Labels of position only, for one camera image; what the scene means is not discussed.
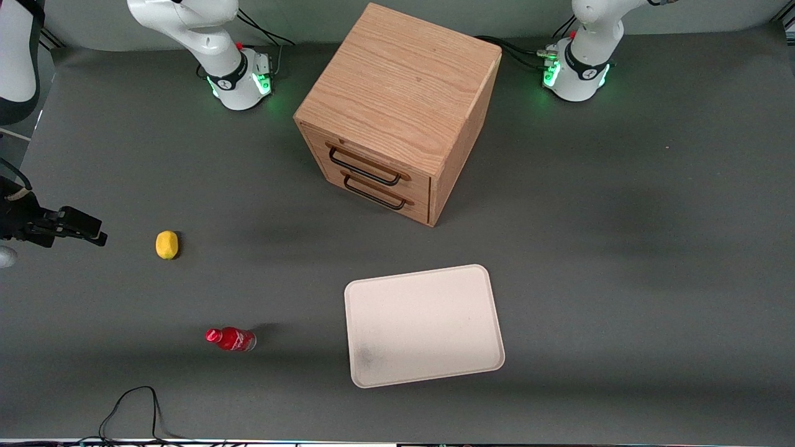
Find black right arm base cables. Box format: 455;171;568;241
236;9;297;48

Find short black drawer handle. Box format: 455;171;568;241
340;171;415;210

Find yellow lemon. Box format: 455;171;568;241
155;230;180;260

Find black arm base cables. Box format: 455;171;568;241
236;9;297;48
475;16;579;70

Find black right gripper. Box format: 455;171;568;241
0;178;108;248

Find red soda bottle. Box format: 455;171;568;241
205;327;257;353

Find long black drawer handle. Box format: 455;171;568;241
325;143;412;187

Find cream plastic tray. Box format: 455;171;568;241
344;264;506;389

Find wooden two-drawer cabinet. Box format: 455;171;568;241
293;2;502;228

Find thin black looped cable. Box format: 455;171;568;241
98;386;187;443

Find black left arm base cables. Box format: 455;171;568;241
475;16;579;70

